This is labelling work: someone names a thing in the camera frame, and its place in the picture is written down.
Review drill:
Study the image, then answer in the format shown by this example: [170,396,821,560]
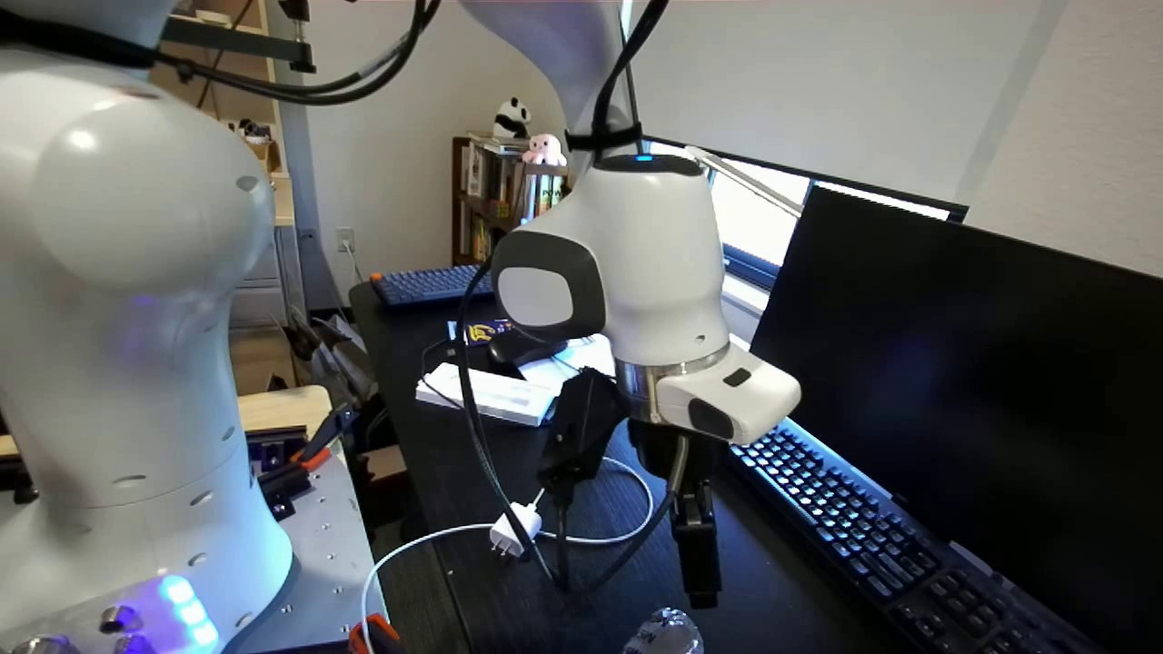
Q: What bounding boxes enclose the orange handled tool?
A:
[346,611,403,654]

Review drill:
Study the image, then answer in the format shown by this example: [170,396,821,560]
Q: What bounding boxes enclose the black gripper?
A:
[627,415,735,614]

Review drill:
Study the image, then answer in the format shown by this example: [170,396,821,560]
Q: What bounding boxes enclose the blue keyboard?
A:
[367,257,502,316]

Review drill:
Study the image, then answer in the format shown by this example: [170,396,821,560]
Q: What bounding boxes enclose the dark wooden bookshelf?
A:
[449,135,573,268]

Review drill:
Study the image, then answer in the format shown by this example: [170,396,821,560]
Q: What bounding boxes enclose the white drawer cabinet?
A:
[234,226,307,334]

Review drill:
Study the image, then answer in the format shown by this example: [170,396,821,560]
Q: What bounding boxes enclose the pink plush toy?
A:
[520,129,572,169]

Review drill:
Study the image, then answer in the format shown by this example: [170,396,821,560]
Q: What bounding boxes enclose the light wooden shelf unit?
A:
[151,0,303,231]

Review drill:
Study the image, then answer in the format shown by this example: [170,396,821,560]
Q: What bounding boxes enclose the white charger cable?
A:
[357,451,661,654]

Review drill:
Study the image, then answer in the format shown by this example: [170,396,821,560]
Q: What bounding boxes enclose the white paper sheets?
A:
[410,357,584,429]

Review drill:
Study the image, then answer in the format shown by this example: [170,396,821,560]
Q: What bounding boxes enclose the white rectangular tray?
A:
[555,330,617,380]

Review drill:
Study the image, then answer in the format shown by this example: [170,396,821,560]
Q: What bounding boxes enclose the panda plush toy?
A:
[486,94,539,151]

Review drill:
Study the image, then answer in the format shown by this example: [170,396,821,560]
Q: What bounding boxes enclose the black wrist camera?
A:
[539,362,632,511]

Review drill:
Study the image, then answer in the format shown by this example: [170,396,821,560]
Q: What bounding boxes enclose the dark window frame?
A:
[696,140,973,293]

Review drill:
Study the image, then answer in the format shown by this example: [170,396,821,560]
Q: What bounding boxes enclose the white charger adapter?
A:
[486,501,550,560]

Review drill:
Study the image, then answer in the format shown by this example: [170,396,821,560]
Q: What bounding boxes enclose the black computer monitor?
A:
[749,176,1163,654]

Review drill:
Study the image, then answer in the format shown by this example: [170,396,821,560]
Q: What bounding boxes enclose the grey robot mounting plate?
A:
[221,439,393,654]

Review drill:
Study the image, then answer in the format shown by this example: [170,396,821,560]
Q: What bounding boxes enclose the beige roller blind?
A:
[628,0,1163,283]

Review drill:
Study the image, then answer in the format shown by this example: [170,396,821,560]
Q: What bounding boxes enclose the black computer keyboard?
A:
[725,415,1104,654]

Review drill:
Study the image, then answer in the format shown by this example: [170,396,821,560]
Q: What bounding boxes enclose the wooden board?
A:
[234,380,337,439]

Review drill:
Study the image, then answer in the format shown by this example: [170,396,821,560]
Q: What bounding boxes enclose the red handled pliers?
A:
[258,433,351,501]

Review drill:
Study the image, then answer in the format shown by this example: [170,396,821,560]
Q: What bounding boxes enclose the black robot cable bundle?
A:
[0,0,449,108]

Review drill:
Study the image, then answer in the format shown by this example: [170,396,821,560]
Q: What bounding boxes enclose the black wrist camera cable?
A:
[450,0,674,597]

